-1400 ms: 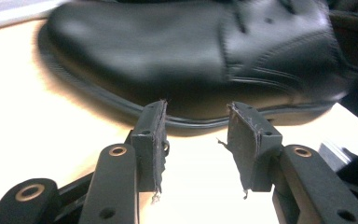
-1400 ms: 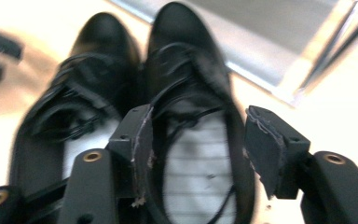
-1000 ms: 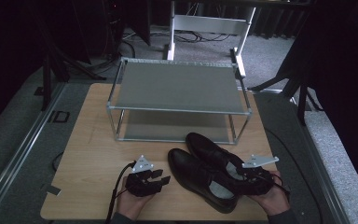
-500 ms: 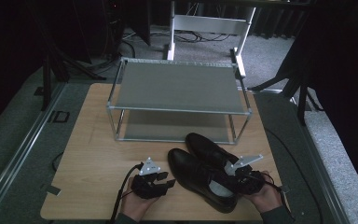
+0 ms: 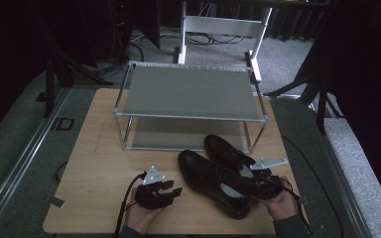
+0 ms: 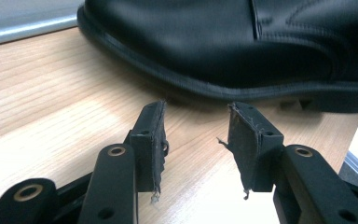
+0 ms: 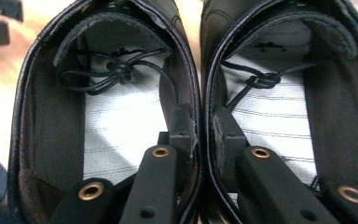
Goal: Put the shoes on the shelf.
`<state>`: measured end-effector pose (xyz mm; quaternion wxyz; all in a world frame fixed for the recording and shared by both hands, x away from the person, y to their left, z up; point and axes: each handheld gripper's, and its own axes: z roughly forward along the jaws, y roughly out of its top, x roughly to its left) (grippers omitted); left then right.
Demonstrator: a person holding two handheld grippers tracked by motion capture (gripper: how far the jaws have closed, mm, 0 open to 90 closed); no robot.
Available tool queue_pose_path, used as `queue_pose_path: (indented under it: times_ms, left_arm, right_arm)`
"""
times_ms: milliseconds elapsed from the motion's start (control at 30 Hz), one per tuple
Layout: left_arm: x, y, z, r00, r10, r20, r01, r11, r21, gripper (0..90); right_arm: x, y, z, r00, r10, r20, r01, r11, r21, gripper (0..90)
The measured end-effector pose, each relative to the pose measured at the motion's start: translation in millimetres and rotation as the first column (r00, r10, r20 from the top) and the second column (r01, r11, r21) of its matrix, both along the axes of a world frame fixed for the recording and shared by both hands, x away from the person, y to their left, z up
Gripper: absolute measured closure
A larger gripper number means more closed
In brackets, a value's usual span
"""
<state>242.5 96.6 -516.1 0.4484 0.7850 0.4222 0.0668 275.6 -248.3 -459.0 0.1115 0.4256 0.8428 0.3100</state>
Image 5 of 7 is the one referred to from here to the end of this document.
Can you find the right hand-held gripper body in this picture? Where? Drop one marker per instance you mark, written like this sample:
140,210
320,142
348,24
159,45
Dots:
266,185

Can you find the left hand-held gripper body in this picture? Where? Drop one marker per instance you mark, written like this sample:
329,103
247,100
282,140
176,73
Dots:
152,195

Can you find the black leather shoe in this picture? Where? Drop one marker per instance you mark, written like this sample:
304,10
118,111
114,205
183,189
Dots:
211,185
226,152

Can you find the person's left hand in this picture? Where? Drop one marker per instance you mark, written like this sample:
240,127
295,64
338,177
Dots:
142,218

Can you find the person's right hand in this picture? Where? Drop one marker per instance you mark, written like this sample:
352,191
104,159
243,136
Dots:
282,205

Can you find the grey fabric metal shoe rack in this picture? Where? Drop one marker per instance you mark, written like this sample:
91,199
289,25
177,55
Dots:
188,92

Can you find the black metal stand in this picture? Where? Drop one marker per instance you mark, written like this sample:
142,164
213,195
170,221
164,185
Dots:
51,82
320,105

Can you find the grey tape piece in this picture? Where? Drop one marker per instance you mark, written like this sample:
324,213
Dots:
55,201

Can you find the aluminium floor rail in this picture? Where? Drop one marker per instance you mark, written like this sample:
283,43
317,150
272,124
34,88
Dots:
344,185
20,165

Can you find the black rectangular floor bracket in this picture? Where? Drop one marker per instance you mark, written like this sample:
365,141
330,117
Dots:
63,124

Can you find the white desk frame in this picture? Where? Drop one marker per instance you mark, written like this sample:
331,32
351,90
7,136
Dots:
223,26

